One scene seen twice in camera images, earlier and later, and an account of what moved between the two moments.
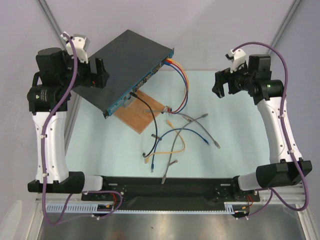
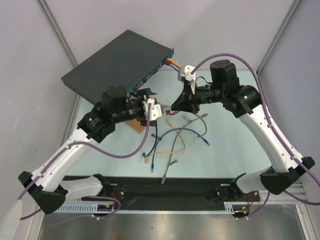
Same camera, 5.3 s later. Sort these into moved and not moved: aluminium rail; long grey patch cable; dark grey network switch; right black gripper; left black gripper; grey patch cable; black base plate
Moved: left black gripper; grey patch cable; right black gripper
Not moved: long grey patch cable; black base plate; dark grey network switch; aluminium rail
